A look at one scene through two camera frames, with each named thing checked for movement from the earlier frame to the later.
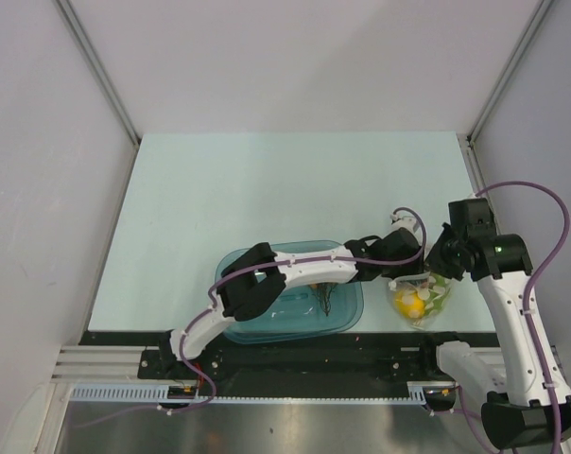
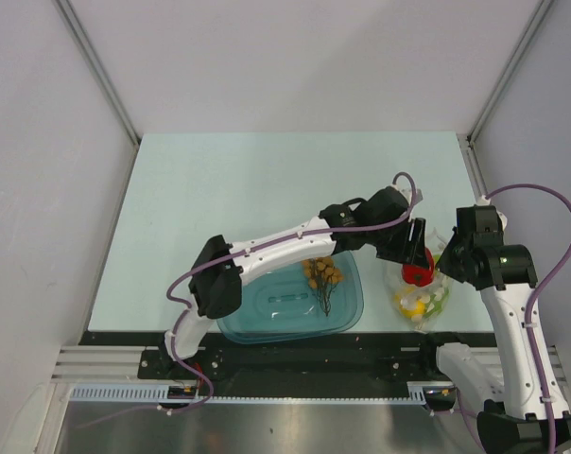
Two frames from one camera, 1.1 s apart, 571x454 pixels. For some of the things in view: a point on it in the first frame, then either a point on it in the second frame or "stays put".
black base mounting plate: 221,357 stays put
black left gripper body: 397,270 -> 376,232
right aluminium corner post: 470,163 stays put
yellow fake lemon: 409,305 stays put
